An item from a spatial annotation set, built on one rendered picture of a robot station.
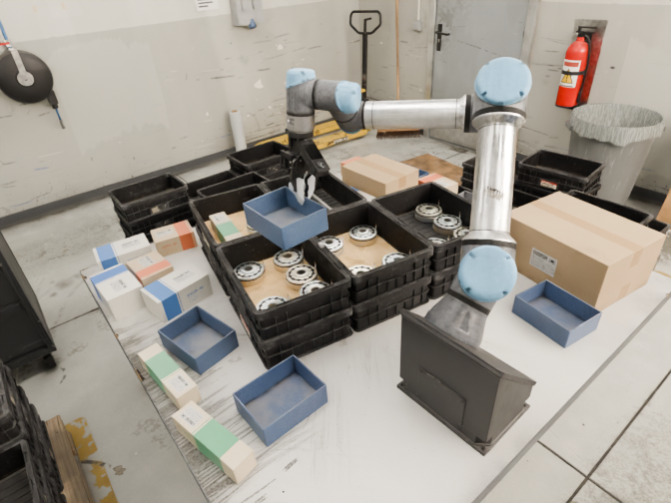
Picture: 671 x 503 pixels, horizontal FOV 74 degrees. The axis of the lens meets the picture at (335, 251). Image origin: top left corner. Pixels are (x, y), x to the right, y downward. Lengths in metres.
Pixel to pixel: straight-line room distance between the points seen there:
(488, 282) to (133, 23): 3.89
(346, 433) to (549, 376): 0.59
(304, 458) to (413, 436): 0.28
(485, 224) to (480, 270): 0.11
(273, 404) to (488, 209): 0.76
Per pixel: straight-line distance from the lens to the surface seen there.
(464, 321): 1.13
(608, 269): 1.56
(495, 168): 1.05
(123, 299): 1.71
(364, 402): 1.28
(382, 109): 1.26
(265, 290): 1.45
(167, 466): 2.15
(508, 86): 1.08
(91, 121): 4.42
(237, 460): 1.15
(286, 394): 1.31
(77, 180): 4.52
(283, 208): 1.39
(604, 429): 2.30
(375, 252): 1.58
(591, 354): 1.53
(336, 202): 1.93
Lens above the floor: 1.71
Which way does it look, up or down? 34 degrees down
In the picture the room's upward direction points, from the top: 4 degrees counter-clockwise
